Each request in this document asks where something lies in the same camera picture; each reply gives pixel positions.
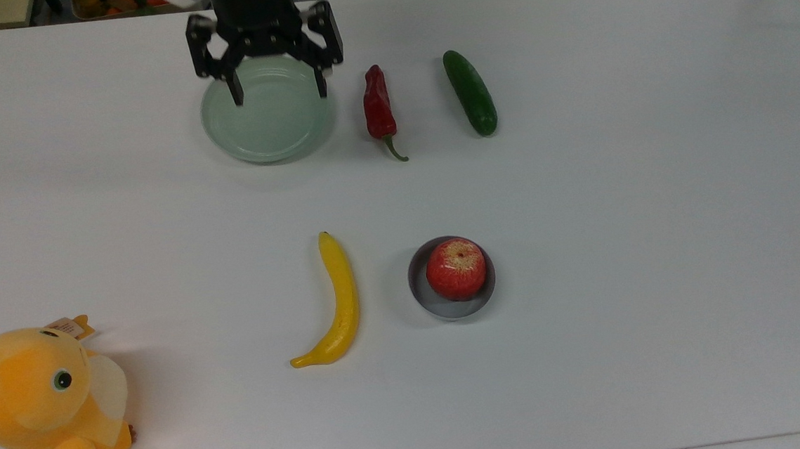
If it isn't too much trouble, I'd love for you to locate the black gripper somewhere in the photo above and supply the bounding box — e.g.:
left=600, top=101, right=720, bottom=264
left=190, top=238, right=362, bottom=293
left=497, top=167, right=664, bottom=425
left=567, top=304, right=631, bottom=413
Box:
left=183, top=0, right=348, bottom=111

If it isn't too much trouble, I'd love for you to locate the yellow banana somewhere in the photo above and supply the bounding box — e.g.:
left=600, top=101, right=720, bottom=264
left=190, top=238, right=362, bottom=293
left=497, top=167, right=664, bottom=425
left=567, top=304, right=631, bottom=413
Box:
left=281, top=229, right=365, bottom=370

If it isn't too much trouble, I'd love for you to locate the pale green plastic plate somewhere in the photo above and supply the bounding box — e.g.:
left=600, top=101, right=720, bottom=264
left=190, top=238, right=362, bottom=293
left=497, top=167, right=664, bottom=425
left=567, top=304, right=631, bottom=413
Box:
left=197, top=51, right=340, bottom=169

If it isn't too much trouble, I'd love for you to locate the red chili pepper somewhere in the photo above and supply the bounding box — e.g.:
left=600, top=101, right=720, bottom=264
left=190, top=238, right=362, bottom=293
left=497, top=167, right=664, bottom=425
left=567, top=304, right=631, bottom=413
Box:
left=361, top=63, right=409, bottom=165

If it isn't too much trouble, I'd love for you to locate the box of colourful toys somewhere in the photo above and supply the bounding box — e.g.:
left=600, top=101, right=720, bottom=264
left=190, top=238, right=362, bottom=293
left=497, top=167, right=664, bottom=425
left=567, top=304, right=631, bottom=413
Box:
left=70, top=0, right=175, bottom=22

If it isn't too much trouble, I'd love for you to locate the green cucumber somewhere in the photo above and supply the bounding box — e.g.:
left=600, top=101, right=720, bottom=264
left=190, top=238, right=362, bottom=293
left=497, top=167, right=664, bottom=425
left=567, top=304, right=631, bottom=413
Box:
left=441, top=47, right=500, bottom=140

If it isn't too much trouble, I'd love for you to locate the red apple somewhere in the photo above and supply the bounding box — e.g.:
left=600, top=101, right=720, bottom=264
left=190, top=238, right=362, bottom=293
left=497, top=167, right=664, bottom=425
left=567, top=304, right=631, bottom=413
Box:
left=423, top=236, right=490, bottom=304

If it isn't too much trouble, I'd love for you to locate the small grey bowl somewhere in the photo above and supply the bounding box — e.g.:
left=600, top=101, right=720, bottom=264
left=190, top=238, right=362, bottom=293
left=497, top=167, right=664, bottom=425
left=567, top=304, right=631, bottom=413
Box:
left=405, top=232, right=499, bottom=325

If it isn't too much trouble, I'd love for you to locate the orange plush toy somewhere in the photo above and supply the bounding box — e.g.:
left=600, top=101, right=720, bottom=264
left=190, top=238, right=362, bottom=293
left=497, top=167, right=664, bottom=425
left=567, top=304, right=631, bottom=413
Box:
left=0, top=311, right=138, bottom=449

